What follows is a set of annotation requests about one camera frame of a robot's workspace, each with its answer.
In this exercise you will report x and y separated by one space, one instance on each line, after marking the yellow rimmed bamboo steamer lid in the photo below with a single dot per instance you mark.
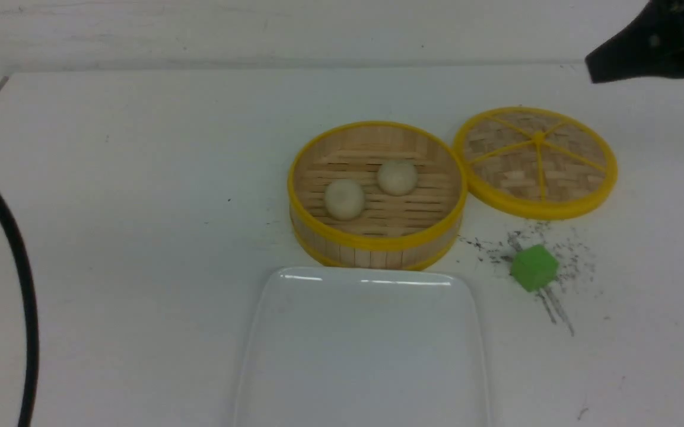
535 163

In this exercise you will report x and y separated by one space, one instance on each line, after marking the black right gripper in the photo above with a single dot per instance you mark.
652 45

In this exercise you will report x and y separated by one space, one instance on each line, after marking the white rectangular plate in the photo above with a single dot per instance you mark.
363 347

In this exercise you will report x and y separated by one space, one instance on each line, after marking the yellow rimmed bamboo steamer basket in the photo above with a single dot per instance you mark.
409 232

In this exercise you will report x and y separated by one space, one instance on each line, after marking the white steamed bun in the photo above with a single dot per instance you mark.
397 177
344 199

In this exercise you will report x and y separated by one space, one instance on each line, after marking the green cube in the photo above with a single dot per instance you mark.
534 268

